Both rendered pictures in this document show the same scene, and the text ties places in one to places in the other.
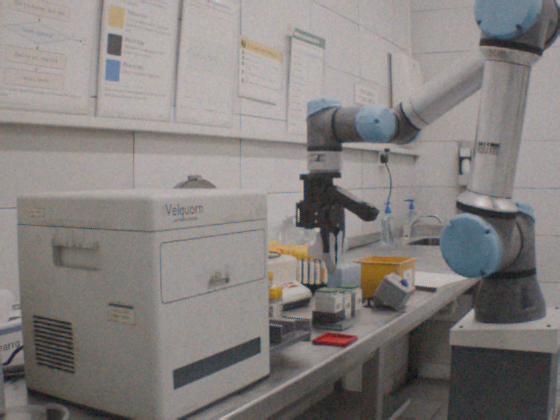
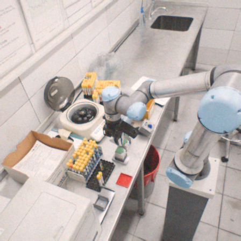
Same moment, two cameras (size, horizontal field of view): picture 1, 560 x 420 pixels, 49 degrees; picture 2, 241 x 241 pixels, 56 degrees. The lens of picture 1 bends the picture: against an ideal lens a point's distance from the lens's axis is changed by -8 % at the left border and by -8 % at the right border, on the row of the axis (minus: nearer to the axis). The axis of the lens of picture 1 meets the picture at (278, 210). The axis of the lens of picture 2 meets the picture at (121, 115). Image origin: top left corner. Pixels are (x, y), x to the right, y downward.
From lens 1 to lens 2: 0.97 m
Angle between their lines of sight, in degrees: 41
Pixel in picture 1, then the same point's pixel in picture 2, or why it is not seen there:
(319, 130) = (109, 108)
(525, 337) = (199, 192)
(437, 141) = not seen: outside the picture
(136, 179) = (26, 90)
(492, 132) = (196, 152)
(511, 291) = not seen: hidden behind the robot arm
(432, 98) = (166, 94)
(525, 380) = (198, 197)
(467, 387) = (175, 192)
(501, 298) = not seen: hidden behind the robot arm
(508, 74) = (211, 137)
